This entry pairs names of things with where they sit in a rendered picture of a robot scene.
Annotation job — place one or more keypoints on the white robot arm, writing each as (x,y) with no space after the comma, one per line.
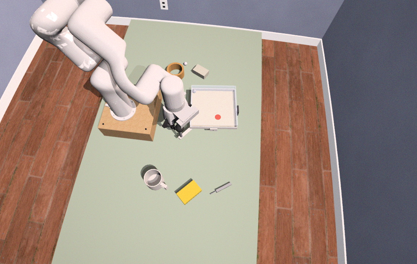
(86,40)

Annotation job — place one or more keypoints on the white mug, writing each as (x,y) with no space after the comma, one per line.
(154,180)

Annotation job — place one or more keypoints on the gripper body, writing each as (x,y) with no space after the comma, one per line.
(170,116)

